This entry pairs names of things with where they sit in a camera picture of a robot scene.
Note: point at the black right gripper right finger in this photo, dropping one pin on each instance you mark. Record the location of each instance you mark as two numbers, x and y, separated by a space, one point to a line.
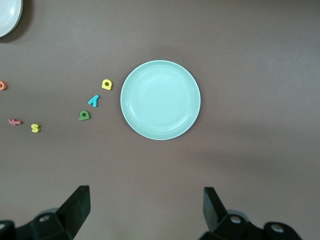
215 215

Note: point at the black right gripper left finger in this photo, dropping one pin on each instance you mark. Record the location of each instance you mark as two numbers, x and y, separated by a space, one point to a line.
72 212

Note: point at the teal foam letter y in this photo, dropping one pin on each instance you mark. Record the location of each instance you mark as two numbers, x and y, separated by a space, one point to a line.
94 100

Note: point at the yellow foam letter s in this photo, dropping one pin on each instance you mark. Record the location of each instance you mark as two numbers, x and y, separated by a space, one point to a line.
35 128

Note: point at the green foam letter b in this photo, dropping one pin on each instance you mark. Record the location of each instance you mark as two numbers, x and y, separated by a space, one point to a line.
88 117

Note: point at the pink foam letter f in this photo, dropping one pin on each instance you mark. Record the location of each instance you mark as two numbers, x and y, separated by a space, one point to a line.
15 122

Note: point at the green plate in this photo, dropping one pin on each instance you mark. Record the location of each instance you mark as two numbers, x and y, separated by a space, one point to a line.
160 100

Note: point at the orange foam letter e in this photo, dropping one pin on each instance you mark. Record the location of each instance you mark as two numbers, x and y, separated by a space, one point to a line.
4 87

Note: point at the beige plate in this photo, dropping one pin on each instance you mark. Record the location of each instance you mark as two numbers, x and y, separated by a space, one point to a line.
7 15

